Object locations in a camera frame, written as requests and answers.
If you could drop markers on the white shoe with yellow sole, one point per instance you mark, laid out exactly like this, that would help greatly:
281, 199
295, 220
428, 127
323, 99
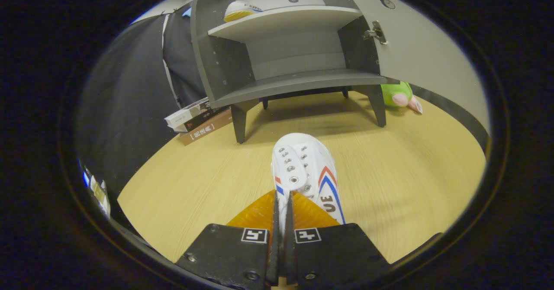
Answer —
238, 11

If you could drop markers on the metal door hinge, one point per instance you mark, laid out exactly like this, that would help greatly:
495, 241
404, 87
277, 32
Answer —
377, 32

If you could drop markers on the black book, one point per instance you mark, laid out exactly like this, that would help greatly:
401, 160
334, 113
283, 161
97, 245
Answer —
207, 117

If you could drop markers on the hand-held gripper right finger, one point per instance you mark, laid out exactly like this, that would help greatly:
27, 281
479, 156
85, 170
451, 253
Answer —
289, 255

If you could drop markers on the green and pink plush toy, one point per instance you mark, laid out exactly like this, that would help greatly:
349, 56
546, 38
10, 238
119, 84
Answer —
396, 95

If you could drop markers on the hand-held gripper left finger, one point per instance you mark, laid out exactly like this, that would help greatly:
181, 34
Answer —
273, 255

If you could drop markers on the black backdrop cloth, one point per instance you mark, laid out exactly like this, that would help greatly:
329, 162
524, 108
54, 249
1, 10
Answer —
125, 108

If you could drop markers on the computer monitor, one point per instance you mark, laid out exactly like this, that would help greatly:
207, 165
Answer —
86, 178

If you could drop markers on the white cluttered side table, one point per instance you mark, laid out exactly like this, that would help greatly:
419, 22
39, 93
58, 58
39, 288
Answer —
100, 197

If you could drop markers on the white shoe with striped side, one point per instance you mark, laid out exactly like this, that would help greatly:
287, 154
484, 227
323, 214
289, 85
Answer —
303, 160

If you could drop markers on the grey shoe cabinet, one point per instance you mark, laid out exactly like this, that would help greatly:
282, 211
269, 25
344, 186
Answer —
298, 80

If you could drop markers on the brown book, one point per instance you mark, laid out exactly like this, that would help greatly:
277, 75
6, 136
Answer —
203, 130

